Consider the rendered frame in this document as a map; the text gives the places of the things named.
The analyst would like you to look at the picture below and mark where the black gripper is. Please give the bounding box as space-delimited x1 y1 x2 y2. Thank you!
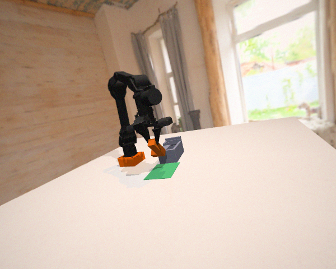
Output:
126 106 173 145

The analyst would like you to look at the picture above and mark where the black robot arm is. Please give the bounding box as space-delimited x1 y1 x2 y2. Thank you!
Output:
108 71 162 157

